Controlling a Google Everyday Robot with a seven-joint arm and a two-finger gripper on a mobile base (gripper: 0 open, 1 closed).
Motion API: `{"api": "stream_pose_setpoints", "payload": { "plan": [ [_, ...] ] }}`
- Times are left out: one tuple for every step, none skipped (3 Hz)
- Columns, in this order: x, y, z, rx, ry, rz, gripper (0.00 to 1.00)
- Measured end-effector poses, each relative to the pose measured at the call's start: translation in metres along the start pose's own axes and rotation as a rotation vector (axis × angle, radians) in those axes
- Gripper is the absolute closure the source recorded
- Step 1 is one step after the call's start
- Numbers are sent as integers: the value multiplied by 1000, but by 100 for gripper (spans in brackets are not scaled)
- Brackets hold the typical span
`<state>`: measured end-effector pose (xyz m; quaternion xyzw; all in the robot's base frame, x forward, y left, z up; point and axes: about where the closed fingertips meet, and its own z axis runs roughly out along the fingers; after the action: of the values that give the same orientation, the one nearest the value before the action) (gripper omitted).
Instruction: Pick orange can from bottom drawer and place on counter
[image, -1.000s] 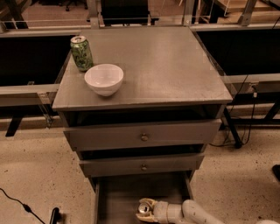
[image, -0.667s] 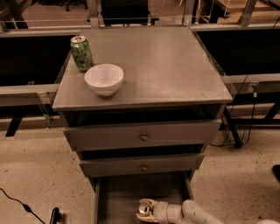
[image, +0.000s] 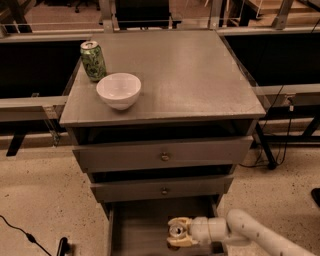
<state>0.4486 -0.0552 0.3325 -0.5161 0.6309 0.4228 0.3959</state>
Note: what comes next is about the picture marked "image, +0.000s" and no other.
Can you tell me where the brass middle drawer knob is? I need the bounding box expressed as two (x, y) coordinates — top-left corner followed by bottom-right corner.
(161, 187), (168, 195)

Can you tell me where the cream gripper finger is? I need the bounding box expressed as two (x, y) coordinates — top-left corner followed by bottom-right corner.
(168, 217), (192, 228)
(167, 235), (198, 247)

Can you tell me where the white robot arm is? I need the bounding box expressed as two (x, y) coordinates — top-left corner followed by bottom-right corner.
(167, 209), (316, 256)

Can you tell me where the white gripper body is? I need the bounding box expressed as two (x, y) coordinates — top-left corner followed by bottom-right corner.
(188, 217), (211, 244)

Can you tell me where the green soda can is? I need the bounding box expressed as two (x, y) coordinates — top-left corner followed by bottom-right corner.
(80, 41), (107, 82)

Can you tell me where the black cables right floor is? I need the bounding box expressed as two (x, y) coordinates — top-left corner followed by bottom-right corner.
(238, 84), (296, 170)

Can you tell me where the black object on floor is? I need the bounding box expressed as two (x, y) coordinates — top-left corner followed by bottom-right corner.
(56, 237), (71, 256)

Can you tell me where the white ceramic bowl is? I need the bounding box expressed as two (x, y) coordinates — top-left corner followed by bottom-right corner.
(96, 73), (142, 110)

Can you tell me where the dark shoe at right edge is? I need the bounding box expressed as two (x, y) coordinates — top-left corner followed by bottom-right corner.
(311, 188), (320, 207)

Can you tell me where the orange soda can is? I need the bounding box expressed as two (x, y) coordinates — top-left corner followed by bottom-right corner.
(167, 224), (186, 251)

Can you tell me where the black floor cable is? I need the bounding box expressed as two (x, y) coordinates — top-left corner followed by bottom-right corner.
(0, 214), (53, 256)

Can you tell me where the brass drawer knob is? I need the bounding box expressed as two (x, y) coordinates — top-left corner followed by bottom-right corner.
(161, 152), (170, 161)
(161, 187), (168, 195)

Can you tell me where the grey middle drawer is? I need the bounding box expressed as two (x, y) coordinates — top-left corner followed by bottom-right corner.
(91, 175), (233, 203)

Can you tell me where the grey open bottom drawer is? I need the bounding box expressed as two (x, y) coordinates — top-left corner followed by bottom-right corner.
(107, 196), (228, 256)

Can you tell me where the brass top drawer knob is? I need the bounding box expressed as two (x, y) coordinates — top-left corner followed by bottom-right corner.
(161, 152), (170, 161)

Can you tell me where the grey top drawer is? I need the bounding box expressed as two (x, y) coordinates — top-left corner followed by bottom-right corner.
(73, 136), (253, 173)

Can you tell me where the grey wooden drawer cabinet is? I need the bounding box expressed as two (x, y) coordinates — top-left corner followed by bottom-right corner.
(59, 29), (267, 256)

